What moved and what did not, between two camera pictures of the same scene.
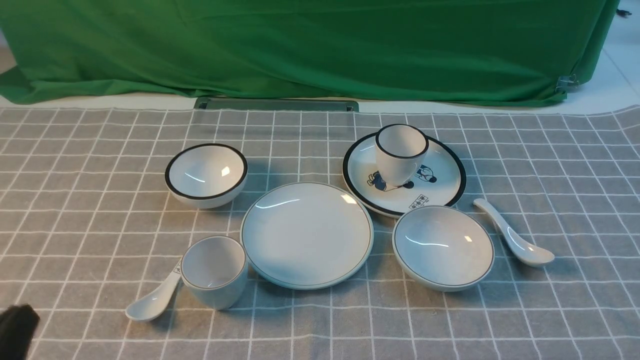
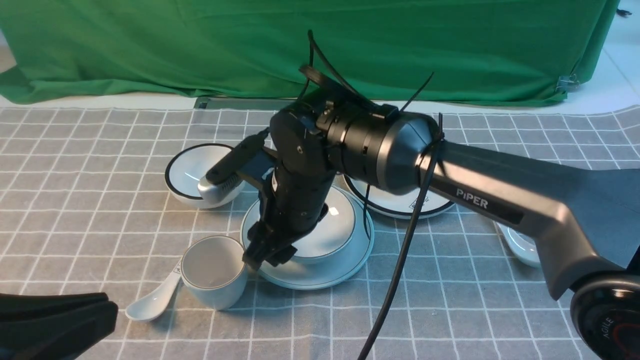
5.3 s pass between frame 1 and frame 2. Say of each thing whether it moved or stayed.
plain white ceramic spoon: stayed
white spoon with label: stayed
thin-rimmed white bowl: moved
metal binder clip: stayed
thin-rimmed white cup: stayed
